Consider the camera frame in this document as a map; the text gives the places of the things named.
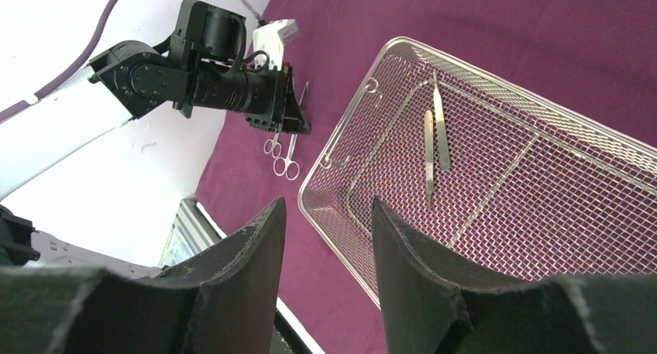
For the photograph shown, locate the metal mesh instrument tray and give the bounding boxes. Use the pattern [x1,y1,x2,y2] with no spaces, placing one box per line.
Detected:
[298,36,656,301]

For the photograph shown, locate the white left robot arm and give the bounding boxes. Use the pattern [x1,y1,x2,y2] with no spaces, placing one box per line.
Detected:
[1,0,311,279]

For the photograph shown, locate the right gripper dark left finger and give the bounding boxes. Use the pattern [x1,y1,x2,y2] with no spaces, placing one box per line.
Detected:
[0,195,289,354]

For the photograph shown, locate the steel scalpel handle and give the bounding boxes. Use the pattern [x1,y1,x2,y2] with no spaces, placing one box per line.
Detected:
[424,109,435,207]

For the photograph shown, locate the large steel ring scissors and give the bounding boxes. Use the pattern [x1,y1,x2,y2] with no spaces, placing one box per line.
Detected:
[263,80,311,181]

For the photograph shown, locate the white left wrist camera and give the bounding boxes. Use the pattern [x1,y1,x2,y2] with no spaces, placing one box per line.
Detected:
[252,19,300,70]

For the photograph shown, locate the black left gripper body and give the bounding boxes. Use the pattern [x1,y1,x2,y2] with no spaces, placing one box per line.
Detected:
[169,0,311,135]

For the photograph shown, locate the magenta surgical wrap cloth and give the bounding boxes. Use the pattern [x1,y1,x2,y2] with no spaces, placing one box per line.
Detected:
[196,0,656,353]

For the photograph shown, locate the large steel dressing forceps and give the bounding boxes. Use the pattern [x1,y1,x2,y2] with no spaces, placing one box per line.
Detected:
[432,70,452,172]

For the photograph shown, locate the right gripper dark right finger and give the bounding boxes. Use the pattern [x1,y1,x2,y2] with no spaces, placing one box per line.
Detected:
[371,198,656,353]

